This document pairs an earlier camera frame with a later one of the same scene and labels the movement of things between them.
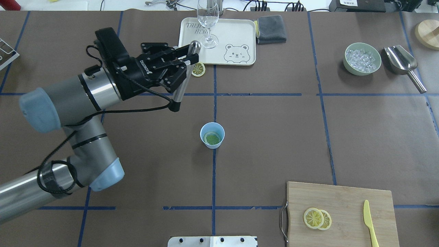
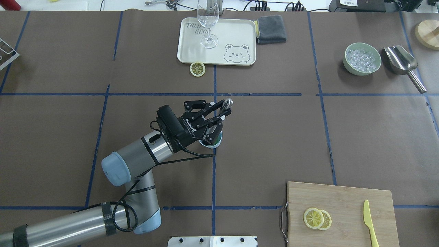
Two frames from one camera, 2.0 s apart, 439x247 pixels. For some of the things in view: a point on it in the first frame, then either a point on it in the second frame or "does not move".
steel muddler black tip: (174, 106) to (227, 104)
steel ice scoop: (399, 61) does not move
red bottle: (10, 5) does not move
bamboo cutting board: (348, 228) does not move
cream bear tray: (231, 41) does not move
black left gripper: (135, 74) to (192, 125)
